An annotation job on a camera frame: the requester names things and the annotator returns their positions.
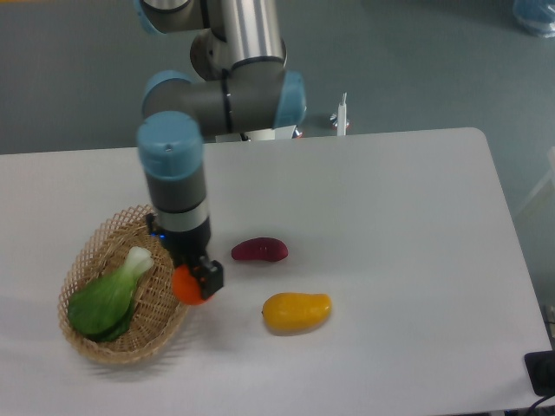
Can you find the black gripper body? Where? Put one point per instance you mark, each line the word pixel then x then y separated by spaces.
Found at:
pixel 186 248

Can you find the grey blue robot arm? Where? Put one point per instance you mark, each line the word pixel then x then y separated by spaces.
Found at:
pixel 252 91

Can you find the green bok choy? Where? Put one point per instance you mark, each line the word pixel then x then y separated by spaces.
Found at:
pixel 102 310

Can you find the blue object top right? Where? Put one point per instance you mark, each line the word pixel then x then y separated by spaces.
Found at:
pixel 536 16

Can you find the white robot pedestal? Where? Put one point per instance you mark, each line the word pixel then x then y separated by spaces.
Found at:
pixel 338 121

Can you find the woven wicker basket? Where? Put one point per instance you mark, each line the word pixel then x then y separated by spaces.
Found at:
pixel 158 314

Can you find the yellow mango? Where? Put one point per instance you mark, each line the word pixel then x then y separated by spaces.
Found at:
pixel 292 312

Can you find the orange fruit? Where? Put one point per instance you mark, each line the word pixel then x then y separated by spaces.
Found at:
pixel 187 288

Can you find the white frame right edge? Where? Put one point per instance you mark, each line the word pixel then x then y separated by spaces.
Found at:
pixel 538 196

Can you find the purple sweet potato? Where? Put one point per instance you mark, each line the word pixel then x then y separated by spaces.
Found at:
pixel 265 249

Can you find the black device at edge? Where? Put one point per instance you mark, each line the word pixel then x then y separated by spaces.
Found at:
pixel 540 369

